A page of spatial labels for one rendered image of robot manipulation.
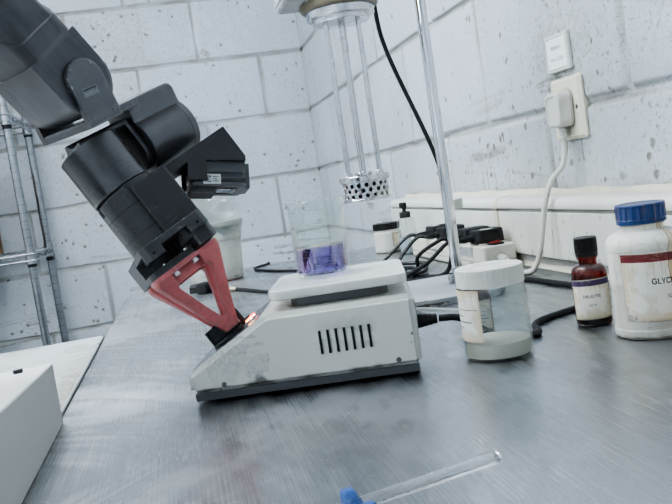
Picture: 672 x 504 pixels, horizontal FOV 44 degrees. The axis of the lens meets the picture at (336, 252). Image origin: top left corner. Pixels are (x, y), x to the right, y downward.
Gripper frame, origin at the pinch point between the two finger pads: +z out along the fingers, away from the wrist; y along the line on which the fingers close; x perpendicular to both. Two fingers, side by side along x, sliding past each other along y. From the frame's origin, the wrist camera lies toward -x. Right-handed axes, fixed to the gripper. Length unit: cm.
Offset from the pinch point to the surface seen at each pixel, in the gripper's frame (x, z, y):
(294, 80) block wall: -123, -48, 207
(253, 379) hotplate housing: 2.0, 5.2, -3.4
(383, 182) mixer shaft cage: -32.9, -0.5, 23.3
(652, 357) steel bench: -20.3, 22.4, -19.4
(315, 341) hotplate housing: -3.6, 5.9, -6.2
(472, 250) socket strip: -47, 17, 42
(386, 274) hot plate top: -11.3, 5.1, -9.0
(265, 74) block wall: -116, -56, 208
